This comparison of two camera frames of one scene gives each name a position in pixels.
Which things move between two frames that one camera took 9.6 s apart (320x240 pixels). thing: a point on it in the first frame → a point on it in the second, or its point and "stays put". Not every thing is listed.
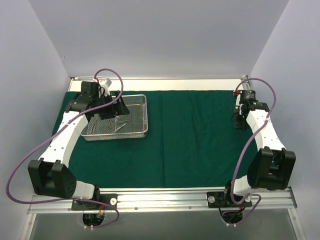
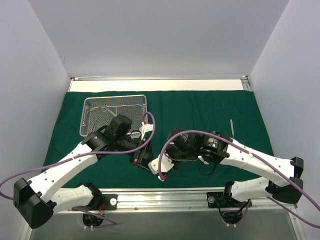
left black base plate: (110, 199) stays put
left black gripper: (113, 107) → (143, 158)
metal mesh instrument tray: (133, 124) stays put
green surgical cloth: (193, 139) stays put
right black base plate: (223, 199) stays put
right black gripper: (239, 120) → (173, 155)
